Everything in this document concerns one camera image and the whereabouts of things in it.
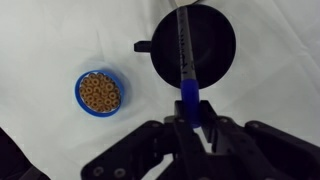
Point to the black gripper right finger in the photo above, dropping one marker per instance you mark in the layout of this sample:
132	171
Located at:
240	140

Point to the blue capped black marker pen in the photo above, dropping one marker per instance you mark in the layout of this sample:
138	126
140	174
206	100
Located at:
190	96

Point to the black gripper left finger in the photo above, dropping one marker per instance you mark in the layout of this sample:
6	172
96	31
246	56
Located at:
180	120

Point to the black cup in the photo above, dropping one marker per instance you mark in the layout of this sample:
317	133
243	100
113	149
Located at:
213	43

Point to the blue bowl of cereal rings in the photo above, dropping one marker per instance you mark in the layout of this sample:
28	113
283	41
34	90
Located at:
99	93

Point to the white tablecloth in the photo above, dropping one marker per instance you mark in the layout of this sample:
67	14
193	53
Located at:
50	40

